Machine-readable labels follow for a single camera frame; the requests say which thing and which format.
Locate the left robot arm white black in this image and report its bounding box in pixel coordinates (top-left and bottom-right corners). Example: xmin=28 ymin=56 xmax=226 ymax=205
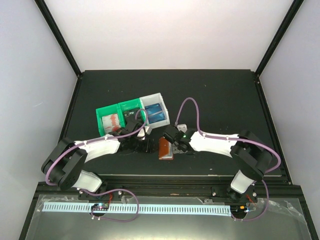
xmin=41 ymin=121 xmax=156 ymax=200

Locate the right black frame post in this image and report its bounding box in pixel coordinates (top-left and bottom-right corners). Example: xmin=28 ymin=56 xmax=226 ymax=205
xmin=255 ymin=0 xmax=304 ymax=77

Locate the small circuit board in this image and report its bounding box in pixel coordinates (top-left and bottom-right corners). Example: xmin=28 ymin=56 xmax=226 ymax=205
xmin=91 ymin=203 xmax=109 ymax=212

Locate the green bin middle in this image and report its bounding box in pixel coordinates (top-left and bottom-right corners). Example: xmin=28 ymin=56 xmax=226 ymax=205
xmin=117 ymin=98 xmax=143 ymax=127

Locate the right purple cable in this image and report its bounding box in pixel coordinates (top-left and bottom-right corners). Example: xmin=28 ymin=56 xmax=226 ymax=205
xmin=173 ymin=97 xmax=281 ymax=175

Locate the red white cards stack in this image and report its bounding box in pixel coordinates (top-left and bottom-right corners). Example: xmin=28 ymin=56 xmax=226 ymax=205
xmin=101 ymin=113 xmax=121 ymax=134

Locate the green bin left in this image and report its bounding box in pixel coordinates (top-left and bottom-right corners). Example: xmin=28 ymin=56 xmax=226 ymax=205
xmin=95 ymin=103 xmax=125 ymax=137

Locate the white bin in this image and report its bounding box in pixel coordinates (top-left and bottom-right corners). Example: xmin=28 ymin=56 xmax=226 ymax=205
xmin=139 ymin=93 xmax=170 ymax=129

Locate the left black frame post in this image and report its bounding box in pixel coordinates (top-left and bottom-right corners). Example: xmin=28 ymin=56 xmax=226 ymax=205
xmin=34 ymin=0 xmax=82 ymax=78

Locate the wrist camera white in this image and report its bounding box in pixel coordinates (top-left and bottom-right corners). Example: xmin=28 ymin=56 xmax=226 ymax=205
xmin=137 ymin=126 xmax=152 ymax=138
xmin=176 ymin=124 xmax=188 ymax=133

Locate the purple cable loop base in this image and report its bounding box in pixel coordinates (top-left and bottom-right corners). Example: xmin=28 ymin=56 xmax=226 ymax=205
xmin=79 ymin=188 xmax=140 ymax=223
xmin=231 ymin=178 xmax=270 ymax=223

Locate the black aluminium rail front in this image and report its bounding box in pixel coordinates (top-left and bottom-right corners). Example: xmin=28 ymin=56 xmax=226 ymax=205
xmin=37 ymin=174 xmax=303 ymax=201

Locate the black vip cards stack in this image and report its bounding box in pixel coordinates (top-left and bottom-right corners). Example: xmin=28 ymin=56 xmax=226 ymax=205
xmin=122 ymin=108 xmax=142 ymax=121

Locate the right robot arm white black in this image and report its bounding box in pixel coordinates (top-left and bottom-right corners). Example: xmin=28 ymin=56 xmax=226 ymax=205
xmin=163 ymin=125 xmax=273 ymax=202

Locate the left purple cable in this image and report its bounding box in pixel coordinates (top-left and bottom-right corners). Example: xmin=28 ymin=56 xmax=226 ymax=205
xmin=44 ymin=108 xmax=149 ymax=186

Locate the brown leather card holder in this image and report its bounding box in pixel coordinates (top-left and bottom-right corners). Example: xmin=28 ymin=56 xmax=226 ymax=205
xmin=158 ymin=137 xmax=174 ymax=160

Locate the white slotted cable duct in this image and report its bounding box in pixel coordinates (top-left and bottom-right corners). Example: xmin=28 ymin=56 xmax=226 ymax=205
xmin=42 ymin=202 xmax=232 ymax=217

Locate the purple cable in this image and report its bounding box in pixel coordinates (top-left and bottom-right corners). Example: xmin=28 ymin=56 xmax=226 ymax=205
xmin=173 ymin=97 xmax=281 ymax=175
xmin=44 ymin=108 xmax=149 ymax=186

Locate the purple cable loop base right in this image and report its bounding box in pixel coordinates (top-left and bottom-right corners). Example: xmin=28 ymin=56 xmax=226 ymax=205
xmin=231 ymin=178 xmax=270 ymax=223

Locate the green bin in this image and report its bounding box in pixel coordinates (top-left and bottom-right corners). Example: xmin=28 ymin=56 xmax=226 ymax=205
xmin=95 ymin=103 xmax=125 ymax=137
xmin=117 ymin=98 xmax=143 ymax=127

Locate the black frame post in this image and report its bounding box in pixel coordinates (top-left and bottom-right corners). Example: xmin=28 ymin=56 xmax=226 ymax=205
xmin=34 ymin=0 xmax=82 ymax=78
xmin=255 ymin=0 xmax=304 ymax=77

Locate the blue cards stack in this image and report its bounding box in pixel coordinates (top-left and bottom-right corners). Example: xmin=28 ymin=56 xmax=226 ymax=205
xmin=145 ymin=103 xmax=167 ymax=125

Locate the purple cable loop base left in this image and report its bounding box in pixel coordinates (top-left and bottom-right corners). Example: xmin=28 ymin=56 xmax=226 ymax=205
xmin=79 ymin=188 xmax=140 ymax=223

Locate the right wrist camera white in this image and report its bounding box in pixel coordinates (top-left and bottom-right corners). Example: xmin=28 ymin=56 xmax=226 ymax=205
xmin=176 ymin=124 xmax=188 ymax=133

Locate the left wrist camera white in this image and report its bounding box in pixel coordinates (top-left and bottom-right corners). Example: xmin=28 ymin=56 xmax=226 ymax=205
xmin=137 ymin=126 xmax=152 ymax=138

